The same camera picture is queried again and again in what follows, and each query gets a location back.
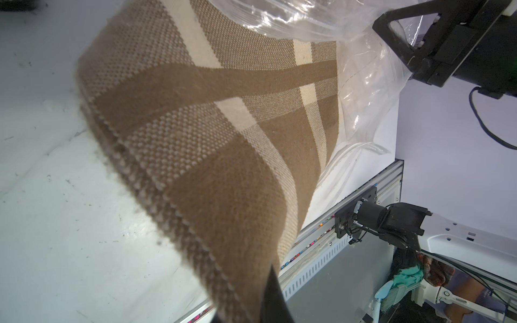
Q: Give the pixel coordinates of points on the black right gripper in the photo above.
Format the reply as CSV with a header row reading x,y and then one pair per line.
x,y
474,41

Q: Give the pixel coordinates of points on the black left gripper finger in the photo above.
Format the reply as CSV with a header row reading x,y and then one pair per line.
x,y
274,308

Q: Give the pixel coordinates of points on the clear plastic vacuum bag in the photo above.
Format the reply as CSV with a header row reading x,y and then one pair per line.
x,y
370,75

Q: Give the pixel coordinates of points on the brown beige plaid scarf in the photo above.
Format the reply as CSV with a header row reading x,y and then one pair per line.
x,y
221,134

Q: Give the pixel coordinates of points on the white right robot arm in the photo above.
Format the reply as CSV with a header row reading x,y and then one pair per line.
x,y
490,253

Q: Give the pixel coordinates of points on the person in background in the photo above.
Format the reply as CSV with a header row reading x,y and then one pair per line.
x,y
421,288

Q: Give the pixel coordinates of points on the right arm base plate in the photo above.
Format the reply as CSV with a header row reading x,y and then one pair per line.
x,y
346,215

